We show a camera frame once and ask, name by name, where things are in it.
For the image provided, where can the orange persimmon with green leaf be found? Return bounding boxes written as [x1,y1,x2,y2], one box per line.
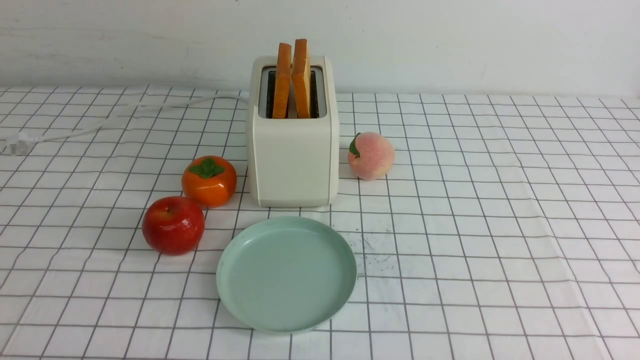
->
[181,155,238,208]

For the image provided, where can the pink peach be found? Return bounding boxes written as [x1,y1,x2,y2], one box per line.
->
[347,132,395,181]

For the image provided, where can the white power plug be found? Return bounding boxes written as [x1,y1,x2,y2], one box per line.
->
[3,131,35,156]

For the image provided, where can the cream white toaster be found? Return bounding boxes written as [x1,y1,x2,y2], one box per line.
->
[246,55,340,208]

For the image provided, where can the light green plate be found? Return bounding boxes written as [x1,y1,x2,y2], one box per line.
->
[215,216,358,334]

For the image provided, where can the red apple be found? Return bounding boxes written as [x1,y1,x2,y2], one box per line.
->
[141,196,205,256]

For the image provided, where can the white toaster power cable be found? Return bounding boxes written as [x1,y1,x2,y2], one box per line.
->
[27,93,250,145]

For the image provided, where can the white grid tablecloth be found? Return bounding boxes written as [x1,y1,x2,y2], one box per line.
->
[0,87,640,360]

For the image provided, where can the toast slice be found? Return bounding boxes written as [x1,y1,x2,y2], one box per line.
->
[272,42,292,119]
[291,38,311,119]

